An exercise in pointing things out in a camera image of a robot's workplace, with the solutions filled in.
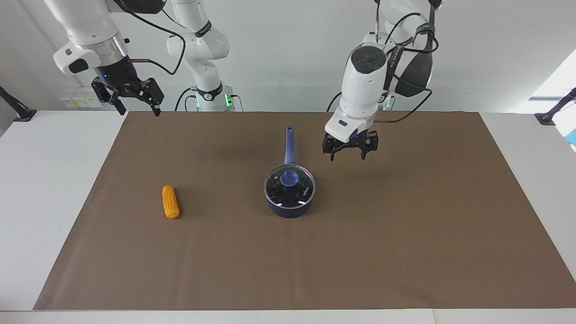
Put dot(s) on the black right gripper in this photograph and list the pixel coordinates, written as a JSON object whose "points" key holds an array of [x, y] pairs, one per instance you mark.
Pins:
{"points": [[118, 76]]}

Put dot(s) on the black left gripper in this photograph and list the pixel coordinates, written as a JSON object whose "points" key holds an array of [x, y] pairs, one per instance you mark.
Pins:
{"points": [[355, 138]]}

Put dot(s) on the glass lid blue knob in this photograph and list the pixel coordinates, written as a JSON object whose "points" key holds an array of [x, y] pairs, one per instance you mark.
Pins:
{"points": [[276, 189]]}

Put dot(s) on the yellow corn cob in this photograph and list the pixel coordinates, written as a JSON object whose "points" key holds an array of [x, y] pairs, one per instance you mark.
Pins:
{"points": [[170, 202]]}

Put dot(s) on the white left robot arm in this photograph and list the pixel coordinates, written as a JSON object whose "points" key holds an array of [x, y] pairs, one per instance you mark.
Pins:
{"points": [[360, 85]]}

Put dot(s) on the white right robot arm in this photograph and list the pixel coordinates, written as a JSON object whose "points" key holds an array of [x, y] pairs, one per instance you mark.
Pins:
{"points": [[90, 22]]}

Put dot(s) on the brown table mat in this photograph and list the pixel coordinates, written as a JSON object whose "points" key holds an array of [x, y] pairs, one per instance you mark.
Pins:
{"points": [[360, 252]]}

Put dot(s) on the light blue object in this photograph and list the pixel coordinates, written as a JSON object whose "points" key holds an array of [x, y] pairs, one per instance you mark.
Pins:
{"points": [[573, 137]]}

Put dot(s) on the white wall socket box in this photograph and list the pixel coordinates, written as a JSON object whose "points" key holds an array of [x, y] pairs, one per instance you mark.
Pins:
{"points": [[81, 98]]}

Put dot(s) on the black camera stand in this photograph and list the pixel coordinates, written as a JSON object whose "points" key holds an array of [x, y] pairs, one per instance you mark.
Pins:
{"points": [[546, 118], [20, 113]]}

